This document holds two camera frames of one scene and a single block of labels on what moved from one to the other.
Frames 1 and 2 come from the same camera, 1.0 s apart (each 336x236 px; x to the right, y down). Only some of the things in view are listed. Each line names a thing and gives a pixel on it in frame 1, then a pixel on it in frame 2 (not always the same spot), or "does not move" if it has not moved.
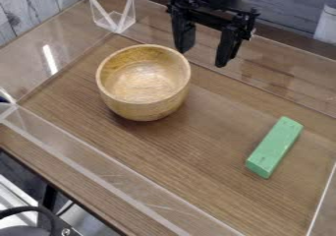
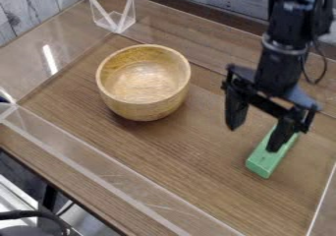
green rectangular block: [282, 138] does not move
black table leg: [49, 202] does not move
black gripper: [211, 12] to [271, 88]
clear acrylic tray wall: [226, 147] does not move
